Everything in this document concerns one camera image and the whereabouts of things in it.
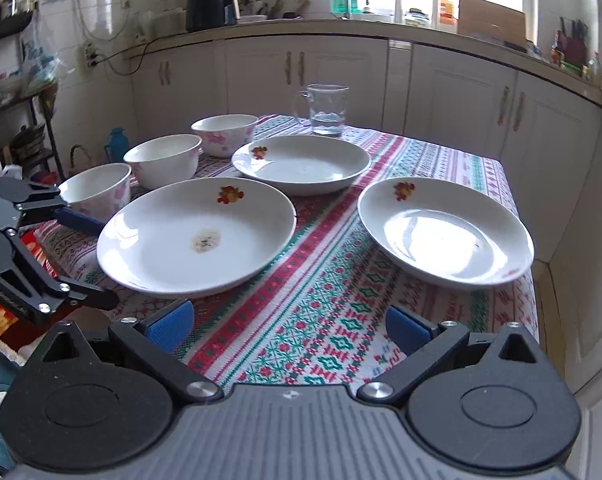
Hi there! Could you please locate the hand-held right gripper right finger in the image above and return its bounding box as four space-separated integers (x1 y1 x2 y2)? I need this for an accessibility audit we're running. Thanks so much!
357 305 554 405

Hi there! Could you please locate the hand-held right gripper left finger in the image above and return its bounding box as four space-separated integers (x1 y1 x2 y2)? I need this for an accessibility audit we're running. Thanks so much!
28 299 222 406

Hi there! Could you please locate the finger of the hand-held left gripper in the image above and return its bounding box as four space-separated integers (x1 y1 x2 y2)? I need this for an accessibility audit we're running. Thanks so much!
0 232 120 328
0 176 106 234

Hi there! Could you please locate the white floral bowl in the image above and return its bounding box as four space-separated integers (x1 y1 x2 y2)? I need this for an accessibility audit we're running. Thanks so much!
191 114 259 158
123 133 202 190
58 162 132 223

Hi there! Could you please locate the stained white flower plate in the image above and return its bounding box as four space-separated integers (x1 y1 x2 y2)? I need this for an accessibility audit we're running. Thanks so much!
97 177 298 297

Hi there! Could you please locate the blue thermos bottle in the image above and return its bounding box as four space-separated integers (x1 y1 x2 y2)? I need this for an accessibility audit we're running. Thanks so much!
106 127 128 163

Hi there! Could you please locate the patterned woven tablecloth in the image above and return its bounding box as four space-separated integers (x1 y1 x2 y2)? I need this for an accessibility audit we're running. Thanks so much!
33 114 539 401

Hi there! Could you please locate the black shelf rack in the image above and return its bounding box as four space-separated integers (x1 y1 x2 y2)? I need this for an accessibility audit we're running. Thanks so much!
0 10 64 181

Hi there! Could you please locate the hanging plastic bag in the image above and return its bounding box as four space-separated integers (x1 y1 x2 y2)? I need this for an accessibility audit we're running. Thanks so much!
21 10 76 98

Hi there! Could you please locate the white kitchen cabinet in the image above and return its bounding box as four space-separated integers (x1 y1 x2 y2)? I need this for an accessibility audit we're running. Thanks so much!
131 30 602 261

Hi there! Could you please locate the clear glass mug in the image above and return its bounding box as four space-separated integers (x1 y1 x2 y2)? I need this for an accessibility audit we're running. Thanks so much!
292 83 350 137

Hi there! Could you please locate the black air fryer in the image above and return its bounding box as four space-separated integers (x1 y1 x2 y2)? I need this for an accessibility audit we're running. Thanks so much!
186 0 239 33

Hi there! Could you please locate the brown cardboard box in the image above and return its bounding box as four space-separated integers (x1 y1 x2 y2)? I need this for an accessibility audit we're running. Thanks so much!
458 0 528 46

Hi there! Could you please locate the knife block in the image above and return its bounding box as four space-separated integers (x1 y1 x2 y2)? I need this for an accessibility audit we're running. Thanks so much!
561 17 589 63

